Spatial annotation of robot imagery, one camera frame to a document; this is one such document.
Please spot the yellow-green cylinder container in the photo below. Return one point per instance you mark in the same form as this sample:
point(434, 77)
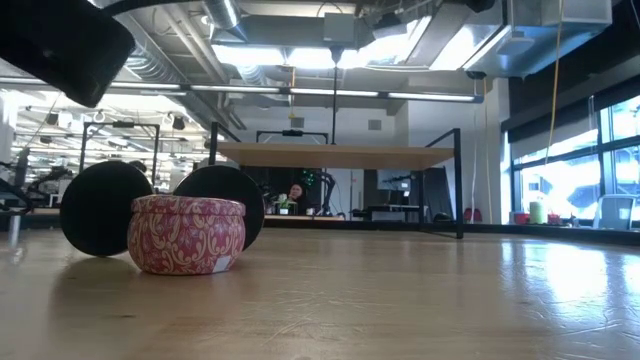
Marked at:
point(537, 212)

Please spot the black background robot arm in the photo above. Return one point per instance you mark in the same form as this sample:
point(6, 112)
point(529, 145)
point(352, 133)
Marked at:
point(330, 192)

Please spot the white chair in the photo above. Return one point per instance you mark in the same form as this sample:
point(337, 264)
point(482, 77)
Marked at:
point(616, 212)

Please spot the black background frame with camera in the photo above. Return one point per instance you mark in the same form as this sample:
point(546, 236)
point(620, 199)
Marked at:
point(292, 133)

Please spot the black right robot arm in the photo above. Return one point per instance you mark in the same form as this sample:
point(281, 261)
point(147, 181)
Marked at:
point(481, 5)

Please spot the pink patterned candle tin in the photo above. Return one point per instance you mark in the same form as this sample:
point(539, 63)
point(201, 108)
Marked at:
point(185, 235)

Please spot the silver metal post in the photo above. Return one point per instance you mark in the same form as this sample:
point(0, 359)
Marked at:
point(15, 230)

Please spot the black background rig frame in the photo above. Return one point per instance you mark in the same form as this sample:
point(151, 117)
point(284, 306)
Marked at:
point(120, 124)

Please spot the large round silver duct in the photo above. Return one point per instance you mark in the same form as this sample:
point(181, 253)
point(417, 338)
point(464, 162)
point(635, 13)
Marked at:
point(165, 65)

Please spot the small background potted plant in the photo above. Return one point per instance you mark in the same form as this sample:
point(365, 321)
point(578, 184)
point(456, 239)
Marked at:
point(284, 206)

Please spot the red chair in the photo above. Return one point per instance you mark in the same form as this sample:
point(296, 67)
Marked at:
point(472, 215)

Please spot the red container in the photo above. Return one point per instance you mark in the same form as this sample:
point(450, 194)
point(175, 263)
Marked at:
point(521, 218)
point(554, 219)

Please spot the long linear ceiling light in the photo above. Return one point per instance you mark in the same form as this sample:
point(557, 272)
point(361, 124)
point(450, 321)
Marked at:
point(235, 88)

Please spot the black low table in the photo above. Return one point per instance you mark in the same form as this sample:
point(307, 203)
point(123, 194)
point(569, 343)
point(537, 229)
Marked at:
point(385, 207)

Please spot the wooden shelf with black legs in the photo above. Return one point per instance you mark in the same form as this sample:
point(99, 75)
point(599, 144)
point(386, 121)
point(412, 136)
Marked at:
point(335, 156)

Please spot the black window frame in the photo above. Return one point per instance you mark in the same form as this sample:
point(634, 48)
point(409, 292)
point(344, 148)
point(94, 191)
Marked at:
point(606, 175)

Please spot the black ceiling spotlight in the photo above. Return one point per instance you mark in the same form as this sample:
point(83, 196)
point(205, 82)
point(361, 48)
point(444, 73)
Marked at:
point(178, 123)

